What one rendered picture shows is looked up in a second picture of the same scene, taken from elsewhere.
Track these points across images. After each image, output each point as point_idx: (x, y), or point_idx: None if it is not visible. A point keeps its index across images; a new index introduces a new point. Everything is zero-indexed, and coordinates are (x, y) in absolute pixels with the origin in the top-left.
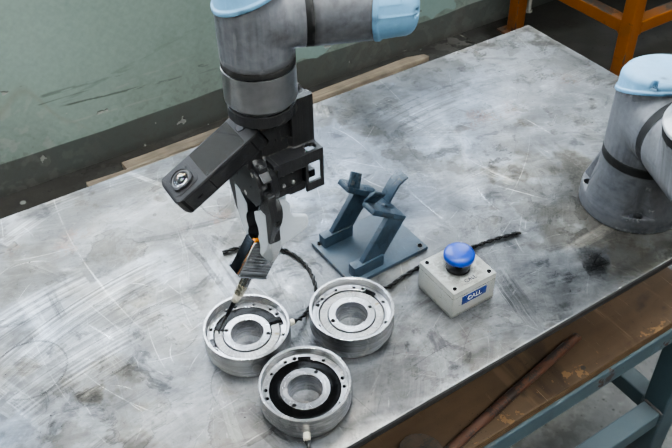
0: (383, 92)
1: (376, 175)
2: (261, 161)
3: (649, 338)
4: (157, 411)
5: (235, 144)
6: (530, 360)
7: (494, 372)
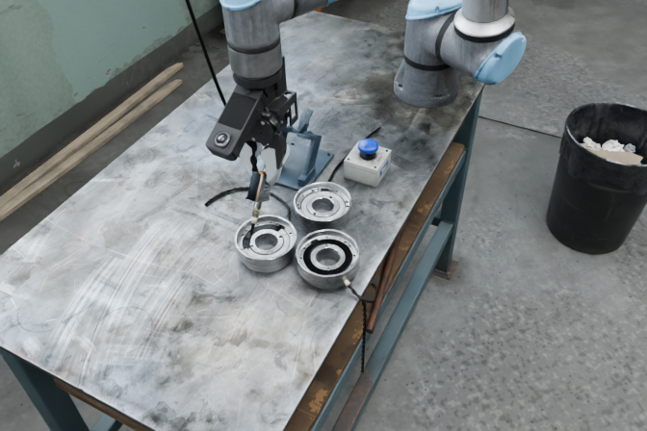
0: None
1: None
2: (266, 112)
3: (450, 173)
4: (237, 314)
5: (250, 103)
6: None
7: None
